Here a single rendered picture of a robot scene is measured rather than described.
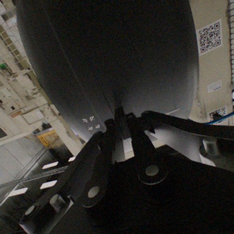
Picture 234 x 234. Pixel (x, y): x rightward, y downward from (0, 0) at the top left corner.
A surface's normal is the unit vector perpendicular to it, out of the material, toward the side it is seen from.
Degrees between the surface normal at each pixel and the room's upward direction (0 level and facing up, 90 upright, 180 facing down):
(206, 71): 90
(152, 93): 81
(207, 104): 90
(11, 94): 90
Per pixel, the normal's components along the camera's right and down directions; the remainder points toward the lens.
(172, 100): 0.16, 0.58
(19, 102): -0.08, 0.44
